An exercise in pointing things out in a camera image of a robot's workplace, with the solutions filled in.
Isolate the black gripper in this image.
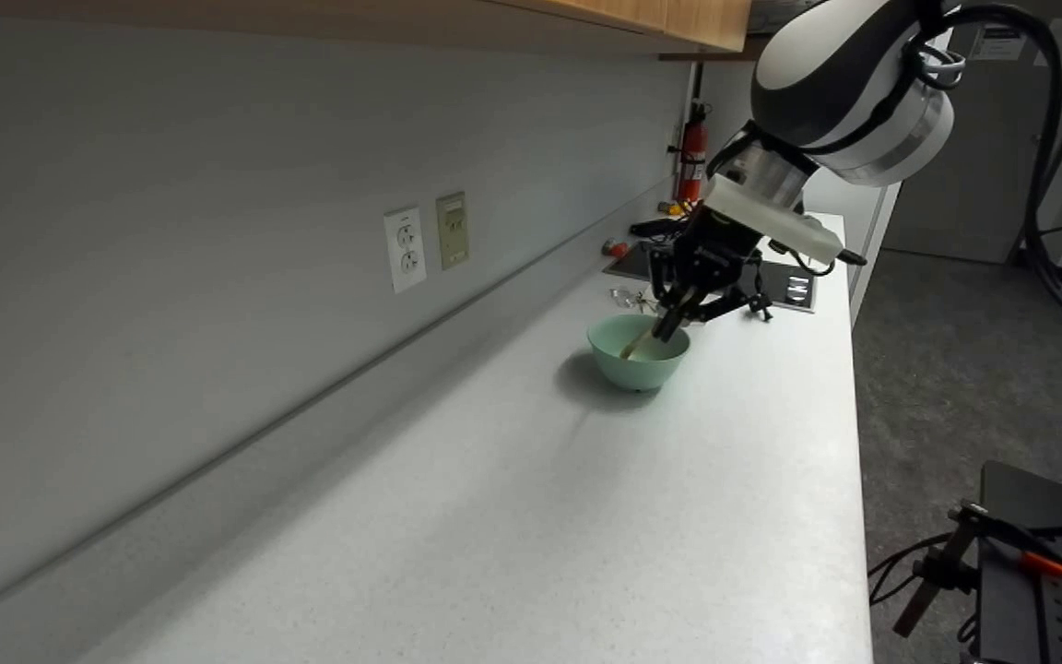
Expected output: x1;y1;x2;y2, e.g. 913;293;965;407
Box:
645;205;769;348

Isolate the green bowl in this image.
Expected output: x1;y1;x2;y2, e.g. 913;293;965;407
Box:
581;311;695;399

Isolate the crumpled clear plastic wrap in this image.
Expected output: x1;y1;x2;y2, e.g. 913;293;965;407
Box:
603;280;649;312

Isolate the red fire extinguisher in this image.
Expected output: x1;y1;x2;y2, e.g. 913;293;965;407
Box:
663;63;715;220

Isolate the grey door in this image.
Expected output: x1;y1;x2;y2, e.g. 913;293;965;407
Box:
880;22;1062;268

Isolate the black tripod stand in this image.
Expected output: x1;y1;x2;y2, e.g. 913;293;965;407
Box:
865;514;989;640

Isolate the black perforated table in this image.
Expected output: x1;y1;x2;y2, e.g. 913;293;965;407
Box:
974;456;1062;664

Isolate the wooden wall cabinet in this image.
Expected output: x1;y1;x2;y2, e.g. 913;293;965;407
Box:
0;0;796;66

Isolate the white wall outlet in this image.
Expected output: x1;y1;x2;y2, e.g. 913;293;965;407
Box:
381;202;432;293

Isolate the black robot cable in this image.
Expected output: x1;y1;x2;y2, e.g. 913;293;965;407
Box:
922;0;1062;355

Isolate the red handled tool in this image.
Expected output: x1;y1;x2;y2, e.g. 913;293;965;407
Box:
946;499;1062;585

